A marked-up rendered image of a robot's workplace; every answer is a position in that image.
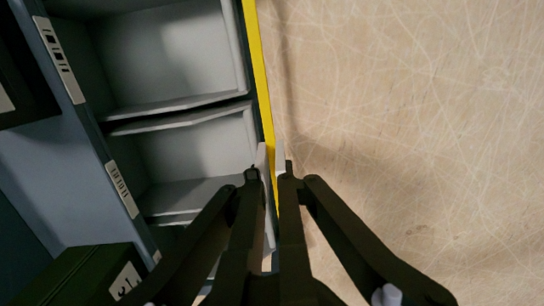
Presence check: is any yellow long thin bar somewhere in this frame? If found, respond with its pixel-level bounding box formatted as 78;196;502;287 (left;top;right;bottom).
242;0;279;220

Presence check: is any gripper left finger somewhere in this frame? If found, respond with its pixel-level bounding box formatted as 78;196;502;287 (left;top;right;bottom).
112;142;269;306

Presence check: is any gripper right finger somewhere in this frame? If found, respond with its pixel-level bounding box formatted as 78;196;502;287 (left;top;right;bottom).
275;139;459;306

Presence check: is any dark green case with orange latches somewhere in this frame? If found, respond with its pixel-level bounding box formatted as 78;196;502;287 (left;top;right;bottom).
6;242;149;306

